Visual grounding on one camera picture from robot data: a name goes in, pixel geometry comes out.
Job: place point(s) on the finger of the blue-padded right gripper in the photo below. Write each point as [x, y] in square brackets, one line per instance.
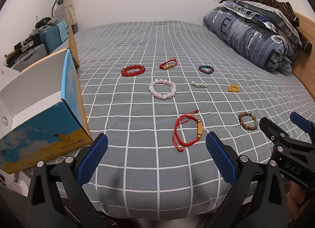
[257, 196]

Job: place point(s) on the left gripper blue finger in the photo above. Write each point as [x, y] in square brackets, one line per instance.
[301, 122]

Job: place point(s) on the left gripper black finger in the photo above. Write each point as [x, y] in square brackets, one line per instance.
[273, 132]

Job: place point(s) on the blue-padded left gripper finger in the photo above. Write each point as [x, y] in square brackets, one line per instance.
[44, 205]

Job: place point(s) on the person's right hand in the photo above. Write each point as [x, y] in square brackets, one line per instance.
[295, 199]

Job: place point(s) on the wooden headboard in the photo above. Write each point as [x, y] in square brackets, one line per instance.
[304, 65]

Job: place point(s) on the blue yellow cardboard shoe box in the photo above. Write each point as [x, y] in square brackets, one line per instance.
[42, 111]

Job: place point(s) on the folded blue grey duvet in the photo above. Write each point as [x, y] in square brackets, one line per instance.
[264, 48]

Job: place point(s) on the grey patterned pillow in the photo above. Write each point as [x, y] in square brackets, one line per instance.
[270, 17]

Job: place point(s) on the brown patterned blanket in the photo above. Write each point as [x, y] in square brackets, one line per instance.
[287, 10]

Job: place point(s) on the grey checked bed sheet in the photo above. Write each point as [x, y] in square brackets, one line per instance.
[138, 78]

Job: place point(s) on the grey suitcase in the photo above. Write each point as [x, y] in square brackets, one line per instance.
[30, 57]

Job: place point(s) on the teal suitcase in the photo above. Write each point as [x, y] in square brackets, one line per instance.
[54, 36]

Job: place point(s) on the clutter pile on suitcases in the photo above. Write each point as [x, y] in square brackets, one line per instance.
[31, 41]

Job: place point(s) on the blue desk lamp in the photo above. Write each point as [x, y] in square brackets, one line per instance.
[58, 3]

